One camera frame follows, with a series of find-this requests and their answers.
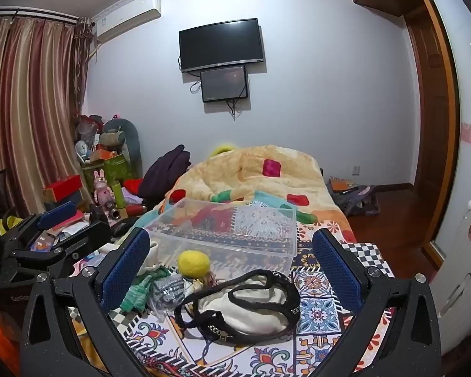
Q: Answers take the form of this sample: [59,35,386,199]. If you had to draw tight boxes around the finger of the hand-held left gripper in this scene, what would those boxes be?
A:
[7,201,78,246]
[43,211,86,241]

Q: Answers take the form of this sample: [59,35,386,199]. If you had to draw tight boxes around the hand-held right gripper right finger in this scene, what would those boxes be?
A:
[308,228,442,377]

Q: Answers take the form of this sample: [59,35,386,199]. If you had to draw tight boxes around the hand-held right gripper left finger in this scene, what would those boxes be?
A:
[20,228,152,377]

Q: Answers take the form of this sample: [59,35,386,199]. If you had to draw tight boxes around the green knit cloth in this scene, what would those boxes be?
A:
[120,266,172,315]

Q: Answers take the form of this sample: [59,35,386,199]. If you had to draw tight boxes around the grey striped cloth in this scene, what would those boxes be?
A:
[148,275,190,315]

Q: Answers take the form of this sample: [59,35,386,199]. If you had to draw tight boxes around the yellow felt ball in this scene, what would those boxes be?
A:
[178,250,211,278]

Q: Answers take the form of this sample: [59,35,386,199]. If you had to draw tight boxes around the white cloth bag black straps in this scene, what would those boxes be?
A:
[175,269,301,347]

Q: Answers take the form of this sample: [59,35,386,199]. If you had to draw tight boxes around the clear plastic storage box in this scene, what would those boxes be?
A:
[141,198,298,275]

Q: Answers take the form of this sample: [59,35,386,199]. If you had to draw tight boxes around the pile of papers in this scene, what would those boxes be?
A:
[30,220,92,253]

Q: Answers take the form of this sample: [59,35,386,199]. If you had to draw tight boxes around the red box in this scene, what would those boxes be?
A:
[42,174,83,204]

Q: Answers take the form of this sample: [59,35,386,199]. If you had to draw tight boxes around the white cup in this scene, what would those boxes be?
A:
[137,239,160,276]

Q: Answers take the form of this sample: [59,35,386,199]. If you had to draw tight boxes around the colourful patterned bed sheet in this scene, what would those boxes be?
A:
[68,218,398,377]

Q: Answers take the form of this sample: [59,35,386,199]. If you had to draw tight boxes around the pink rabbit toy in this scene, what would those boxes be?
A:
[93,169,111,205]

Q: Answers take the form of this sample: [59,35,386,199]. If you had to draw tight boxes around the green bottle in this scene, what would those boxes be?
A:
[113,181,127,210]

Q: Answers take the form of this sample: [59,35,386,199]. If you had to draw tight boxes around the green cardboard box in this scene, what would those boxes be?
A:
[81,154,139,194]

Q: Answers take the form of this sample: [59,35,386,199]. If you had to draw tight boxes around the red cushion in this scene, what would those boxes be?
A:
[124,178,144,196]

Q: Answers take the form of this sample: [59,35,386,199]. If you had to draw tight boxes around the small doll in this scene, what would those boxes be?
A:
[188,271,221,290]

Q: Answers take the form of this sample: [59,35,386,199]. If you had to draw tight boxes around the orange bag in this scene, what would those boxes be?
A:
[0,309,22,377]

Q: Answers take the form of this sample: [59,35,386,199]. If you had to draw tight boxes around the clear plastic bag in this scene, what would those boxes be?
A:
[74,116,103,155]

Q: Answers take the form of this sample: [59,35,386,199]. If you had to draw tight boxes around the orange notebook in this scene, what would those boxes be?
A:
[330,178,359,194]

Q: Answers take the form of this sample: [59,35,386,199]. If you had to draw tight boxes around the dark purple jacket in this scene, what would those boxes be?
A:
[137,145,192,210]

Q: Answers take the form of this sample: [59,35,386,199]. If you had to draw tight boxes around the striped red-brown curtain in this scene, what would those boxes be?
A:
[0,15,99,222]

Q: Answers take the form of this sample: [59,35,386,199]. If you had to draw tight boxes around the yellow fleece blanket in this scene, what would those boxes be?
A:
[156,145,356,245]

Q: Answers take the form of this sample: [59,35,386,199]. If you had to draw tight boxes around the yellow-green plush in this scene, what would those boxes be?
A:
[209,143,235,157]

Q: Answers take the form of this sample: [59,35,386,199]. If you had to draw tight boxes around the white air conditioner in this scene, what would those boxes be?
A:
[89,0,163,45]

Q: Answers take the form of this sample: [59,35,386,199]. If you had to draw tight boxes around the wooden door frame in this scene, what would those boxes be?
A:
[405,0,462,271]

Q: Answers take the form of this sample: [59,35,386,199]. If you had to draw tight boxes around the curtain rail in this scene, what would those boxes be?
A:
[0,6,83,23]

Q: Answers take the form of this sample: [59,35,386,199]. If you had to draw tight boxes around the small black wall monitor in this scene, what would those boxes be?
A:
[200,65,249,104]

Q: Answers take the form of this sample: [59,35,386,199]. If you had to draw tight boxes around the wall-mounted black television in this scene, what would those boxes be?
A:
[178,18,265,74]

